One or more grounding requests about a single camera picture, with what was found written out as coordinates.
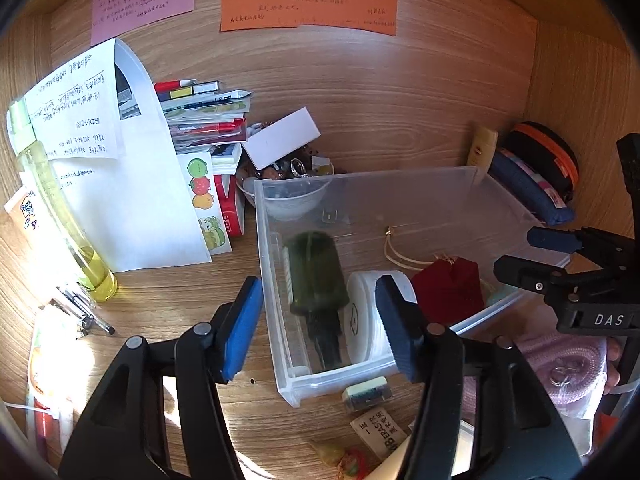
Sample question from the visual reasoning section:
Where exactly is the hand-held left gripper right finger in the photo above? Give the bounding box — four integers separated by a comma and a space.
375, 275, 583, 480

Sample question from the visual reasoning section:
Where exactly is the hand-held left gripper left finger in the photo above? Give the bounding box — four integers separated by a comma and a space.
57, 276, 264, 480

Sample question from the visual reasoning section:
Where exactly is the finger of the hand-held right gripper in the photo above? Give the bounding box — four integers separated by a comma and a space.
494, 255, 601, 306
527, 226, 626, 268

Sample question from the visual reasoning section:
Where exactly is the beige printed eraser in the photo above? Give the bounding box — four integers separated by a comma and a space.
350, 409, 408, 458

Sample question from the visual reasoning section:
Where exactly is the clear plastic bin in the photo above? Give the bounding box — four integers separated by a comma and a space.
254, 166, 571, 408

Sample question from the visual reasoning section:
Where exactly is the wooden desktop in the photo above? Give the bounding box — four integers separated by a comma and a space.
0, 157, 640, 480

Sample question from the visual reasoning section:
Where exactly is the person's right hand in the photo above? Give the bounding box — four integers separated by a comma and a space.
602, 337, 623, 396

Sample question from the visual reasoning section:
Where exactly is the white round jar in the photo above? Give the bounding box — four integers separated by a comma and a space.
346, 270, 418, 363

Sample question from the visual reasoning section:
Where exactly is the blue pencil pouch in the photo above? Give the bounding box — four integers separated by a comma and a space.
487, 147, 576, 226

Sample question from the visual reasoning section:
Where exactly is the dark red pouch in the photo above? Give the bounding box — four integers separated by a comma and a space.
411, 256, 486, 333

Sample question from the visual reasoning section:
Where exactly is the small green white eraser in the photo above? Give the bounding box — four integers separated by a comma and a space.
342, 376, 392, 414

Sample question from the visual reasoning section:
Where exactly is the pink knit pouch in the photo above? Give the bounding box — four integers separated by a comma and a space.
462, 332, 608, 418

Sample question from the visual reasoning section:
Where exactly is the dark green bottle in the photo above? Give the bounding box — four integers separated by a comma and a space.
282, 230, 350, 368

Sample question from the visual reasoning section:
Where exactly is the black orange zip case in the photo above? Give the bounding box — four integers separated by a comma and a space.
502, 121, 581, 203

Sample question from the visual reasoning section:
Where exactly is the red white box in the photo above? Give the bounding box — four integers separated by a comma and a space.
214, 174, 246, 238

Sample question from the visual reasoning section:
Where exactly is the cartoon fruit sticker sheet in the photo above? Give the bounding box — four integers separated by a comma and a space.
185, 152, 233, 253

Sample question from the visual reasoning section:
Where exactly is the white bowl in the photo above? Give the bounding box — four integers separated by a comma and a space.
235, 165, 335, 222

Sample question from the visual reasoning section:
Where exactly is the small colourful toy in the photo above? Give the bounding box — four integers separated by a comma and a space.
310, 439, 371, 480

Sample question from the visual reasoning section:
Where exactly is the silver ballpoint pen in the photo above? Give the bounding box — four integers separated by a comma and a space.
56, 287, 116, 336

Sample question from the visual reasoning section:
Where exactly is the large white paper sheet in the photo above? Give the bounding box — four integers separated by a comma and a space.
47, 37, 213, 273

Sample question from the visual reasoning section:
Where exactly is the yellow green spray bottle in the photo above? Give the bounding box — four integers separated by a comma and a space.
6, 100, 120, 303

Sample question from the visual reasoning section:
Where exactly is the clear plastic pen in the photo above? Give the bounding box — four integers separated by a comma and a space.
65, 286, 99, 312

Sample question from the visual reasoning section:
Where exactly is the pile of beads and rings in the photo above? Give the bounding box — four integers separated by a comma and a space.
237, 120, 335, 183

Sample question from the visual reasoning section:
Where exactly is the white tube orange label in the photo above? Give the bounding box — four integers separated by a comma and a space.
27, 307, 81, 411

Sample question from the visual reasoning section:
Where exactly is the plain white card box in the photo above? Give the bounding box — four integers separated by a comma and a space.
241, 107, 322, 171

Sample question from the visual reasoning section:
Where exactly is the stack of booklets and cards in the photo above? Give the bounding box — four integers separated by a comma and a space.
154, 80, 253, 171

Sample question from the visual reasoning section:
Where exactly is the red tube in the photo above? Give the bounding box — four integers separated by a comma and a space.
35, 402, 57, 456

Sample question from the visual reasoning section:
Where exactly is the orange-white tube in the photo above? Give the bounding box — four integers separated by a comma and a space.
4, 185, 43, 246

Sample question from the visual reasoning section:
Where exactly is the handwritten white paper sheet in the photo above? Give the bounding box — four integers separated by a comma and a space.
22, 37, 122, 161

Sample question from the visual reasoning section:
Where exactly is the orange paper note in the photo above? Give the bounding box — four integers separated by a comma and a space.
220, 0, 398, 37

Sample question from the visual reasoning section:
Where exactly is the pink paper note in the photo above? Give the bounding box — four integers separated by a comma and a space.
91, 0, 197, 46

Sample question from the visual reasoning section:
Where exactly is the beige cord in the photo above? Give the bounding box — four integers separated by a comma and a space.
384, 227, 456, 268

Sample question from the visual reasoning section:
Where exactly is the white cable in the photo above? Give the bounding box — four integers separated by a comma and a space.
0, 397, 51, 415

